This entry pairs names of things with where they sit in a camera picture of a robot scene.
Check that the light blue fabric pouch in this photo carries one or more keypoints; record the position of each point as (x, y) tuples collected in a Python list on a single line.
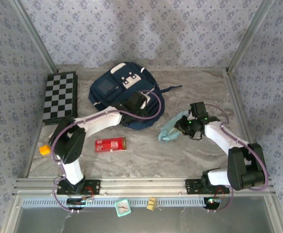
[(168, 131)]

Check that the navy blue backpack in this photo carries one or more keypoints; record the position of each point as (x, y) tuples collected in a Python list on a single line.
[(112, 80)]

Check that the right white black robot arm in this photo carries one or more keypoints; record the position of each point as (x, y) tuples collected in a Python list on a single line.
[(245, 165)]

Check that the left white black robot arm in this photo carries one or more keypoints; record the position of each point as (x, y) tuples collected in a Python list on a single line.
[(68, 143)]

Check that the red rectangular box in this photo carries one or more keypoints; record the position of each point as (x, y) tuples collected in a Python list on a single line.
[(109, 144)]

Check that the small circuit board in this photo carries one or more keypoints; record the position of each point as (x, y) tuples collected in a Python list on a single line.
[(75, 201), (211, 201)]

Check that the folding chessboard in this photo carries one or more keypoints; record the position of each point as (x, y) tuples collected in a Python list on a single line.
[(58, 97)]

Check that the yellow plastic connector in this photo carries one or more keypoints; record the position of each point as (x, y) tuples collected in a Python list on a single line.
[(152, 204)]

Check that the mint green alarm clock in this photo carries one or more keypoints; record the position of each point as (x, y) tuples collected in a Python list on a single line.
[(123, 207)]

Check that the yellow cube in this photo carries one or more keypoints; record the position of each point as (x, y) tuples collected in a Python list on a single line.
[(44, 150)]

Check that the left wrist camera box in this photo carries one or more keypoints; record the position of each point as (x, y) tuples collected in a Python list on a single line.
[(137, 99)]

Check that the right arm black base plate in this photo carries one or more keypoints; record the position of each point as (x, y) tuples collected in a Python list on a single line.
[(192, 187)]

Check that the aluminium front rail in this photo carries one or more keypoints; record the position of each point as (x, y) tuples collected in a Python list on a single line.
[(141, 185)]

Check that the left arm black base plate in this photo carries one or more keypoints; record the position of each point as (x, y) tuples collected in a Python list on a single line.
[(92, 187)]

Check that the aluminium frame post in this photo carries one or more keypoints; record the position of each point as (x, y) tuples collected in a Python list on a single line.
[(35, 36), (249, 36)]

